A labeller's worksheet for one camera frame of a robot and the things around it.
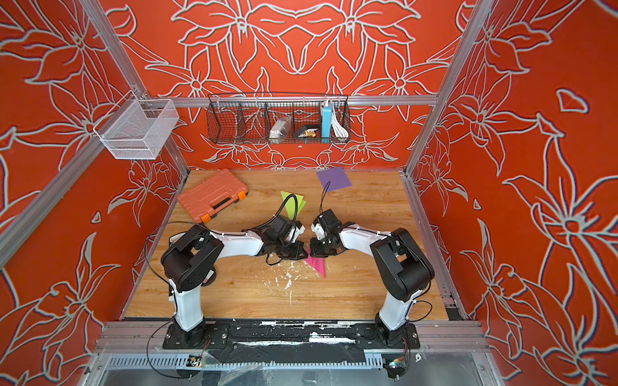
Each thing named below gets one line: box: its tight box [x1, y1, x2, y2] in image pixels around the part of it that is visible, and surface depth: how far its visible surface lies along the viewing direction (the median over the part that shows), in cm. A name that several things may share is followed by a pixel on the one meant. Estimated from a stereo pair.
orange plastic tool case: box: [177, 168, 249, 224], surface depth 106 cm
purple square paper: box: [316, 166, 353, 193], surface depth 120 cm
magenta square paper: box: [304, 246, 326, 279], surface depth 89 cm
